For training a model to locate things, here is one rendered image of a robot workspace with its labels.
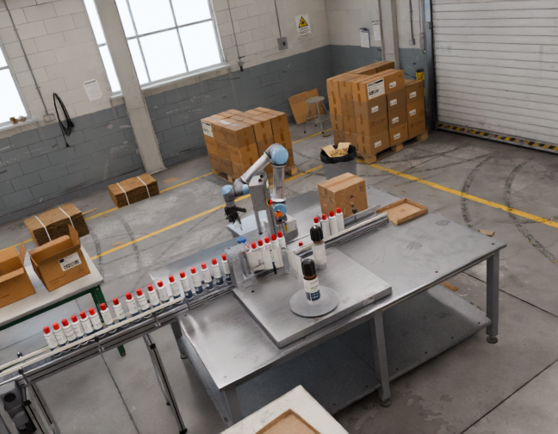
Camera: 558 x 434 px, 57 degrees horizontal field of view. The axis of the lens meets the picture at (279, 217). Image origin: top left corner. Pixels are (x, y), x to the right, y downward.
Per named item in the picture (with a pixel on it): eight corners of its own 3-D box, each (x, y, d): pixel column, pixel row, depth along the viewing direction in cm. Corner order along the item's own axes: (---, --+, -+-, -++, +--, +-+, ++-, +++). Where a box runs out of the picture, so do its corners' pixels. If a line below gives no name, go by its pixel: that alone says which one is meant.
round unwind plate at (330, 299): (306, 325, 297) (305, 323, 297) (281, 300, 323) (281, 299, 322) (350, 303, 308) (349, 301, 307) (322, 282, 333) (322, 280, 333)
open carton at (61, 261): (49, 299, 394) (31, 257, 378) (34, 275, 433) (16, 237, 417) (97, 275, 413) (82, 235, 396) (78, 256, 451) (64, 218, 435)
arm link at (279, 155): (283, 211, 405) (285, 143, 385) (288, 218, 392) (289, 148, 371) (269, 212, 403) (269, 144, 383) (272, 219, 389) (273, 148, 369)
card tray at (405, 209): (397, 225, 392) (397, 220, 390) (376, 213, 414) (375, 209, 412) (427, 211, 403) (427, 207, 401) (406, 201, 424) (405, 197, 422)
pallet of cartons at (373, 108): (370, 165, 725) (362, 84, 675) (331, 154, 792) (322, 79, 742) (429, 139, 778) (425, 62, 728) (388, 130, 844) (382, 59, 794)
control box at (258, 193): (253, 211, 350) (248, 186, 342) (257, 201, 365) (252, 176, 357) (268, 209, 348) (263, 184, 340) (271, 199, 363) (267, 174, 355)
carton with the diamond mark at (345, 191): (337, 223, 407) (333, 192, 396) (321, 213, 427) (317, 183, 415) (368, 210, 418) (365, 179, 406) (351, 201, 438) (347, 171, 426)
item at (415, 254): (220, 391, 271) (219, 388, 271) (148, 274, 396) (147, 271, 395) (506, 246, 345) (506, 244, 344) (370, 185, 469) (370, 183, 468)
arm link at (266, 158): (275, 137, 393) (229, 181, 399) (277, 140, 383) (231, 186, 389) (285, 147, 398) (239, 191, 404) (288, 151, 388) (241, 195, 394)
